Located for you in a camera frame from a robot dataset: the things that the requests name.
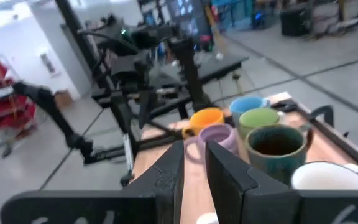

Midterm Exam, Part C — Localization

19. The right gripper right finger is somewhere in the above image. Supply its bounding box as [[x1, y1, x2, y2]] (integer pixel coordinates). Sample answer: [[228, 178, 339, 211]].
[[205, 139, 358, 224]]

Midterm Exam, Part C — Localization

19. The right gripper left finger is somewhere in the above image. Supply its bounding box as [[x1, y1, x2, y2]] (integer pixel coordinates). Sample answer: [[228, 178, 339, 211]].
[[0, 139, 186, 224]]

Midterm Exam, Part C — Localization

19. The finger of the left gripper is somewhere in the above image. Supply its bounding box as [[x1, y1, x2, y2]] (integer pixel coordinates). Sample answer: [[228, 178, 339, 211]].
[[144, 89, 152, 125], [138, 89, 145, 130]]

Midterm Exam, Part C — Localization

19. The dark teal speckled mug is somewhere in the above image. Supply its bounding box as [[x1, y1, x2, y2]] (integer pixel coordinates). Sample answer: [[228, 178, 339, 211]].
[[244, 124, 314, 187]]

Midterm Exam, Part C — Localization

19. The yellow faceted mug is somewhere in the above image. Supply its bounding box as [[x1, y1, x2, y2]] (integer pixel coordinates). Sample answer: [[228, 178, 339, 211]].
[[181, 107, 226, 140]]

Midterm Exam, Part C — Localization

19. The green mug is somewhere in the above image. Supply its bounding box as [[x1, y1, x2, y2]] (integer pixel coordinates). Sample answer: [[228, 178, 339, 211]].
[[237, 107, 282, 141]]

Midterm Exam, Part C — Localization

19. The blue white leaf-pattern mug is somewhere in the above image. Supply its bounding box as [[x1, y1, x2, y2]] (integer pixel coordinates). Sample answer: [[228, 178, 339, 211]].
[[290, 161, 358, 191]]

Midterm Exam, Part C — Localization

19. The light blue faceted mug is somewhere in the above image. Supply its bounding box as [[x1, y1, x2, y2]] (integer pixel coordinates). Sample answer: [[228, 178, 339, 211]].
[[228, 95, 272, 125]]

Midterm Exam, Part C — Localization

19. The cardboard box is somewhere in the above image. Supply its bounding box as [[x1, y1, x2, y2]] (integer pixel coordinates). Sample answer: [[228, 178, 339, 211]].
[[53, 89, 74, 108]]

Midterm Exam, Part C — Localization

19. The computer monitor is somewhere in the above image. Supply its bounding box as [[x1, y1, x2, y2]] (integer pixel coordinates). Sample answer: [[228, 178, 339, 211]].
[[166, 0, 213, 38]]

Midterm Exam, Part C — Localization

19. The red storage rack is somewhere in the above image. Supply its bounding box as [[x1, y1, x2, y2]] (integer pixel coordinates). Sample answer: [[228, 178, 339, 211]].
[[0, 55, 39, 133]]

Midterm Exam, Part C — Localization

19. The black cabinet box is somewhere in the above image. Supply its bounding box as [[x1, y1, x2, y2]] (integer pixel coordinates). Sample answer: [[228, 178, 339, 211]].
[[280, 7, 311, 37]]

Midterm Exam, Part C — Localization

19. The black aluminium table frame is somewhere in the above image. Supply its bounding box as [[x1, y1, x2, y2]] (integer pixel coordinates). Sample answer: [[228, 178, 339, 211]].
[[11, 0, 358, 187]]

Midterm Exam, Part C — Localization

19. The yellow cable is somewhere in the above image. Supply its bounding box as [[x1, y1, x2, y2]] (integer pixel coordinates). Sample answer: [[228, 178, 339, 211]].
[[205, 4, 245, 94]]

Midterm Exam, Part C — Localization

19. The black frame clamp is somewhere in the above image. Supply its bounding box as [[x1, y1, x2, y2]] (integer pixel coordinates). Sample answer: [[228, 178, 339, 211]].
[[308, 105, 336, 128]]

